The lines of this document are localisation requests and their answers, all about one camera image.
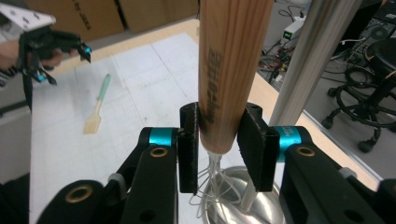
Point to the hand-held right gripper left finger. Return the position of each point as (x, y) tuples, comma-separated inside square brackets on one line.
[(188, 146)]

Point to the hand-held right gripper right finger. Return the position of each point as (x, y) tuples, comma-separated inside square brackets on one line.
[(260, 149)]

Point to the cardboard box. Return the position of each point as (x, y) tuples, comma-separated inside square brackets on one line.
[(155, 14), (77, 15)]

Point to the white grid mat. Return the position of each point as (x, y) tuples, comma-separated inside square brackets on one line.
[(149, 77)]

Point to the white power supply unit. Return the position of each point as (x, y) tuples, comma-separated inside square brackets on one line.
[(291, 32)]

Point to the black round stool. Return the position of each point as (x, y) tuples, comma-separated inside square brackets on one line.
[(381, 57)]

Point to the black computer tower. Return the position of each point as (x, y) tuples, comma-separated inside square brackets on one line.
[(378, 31)]

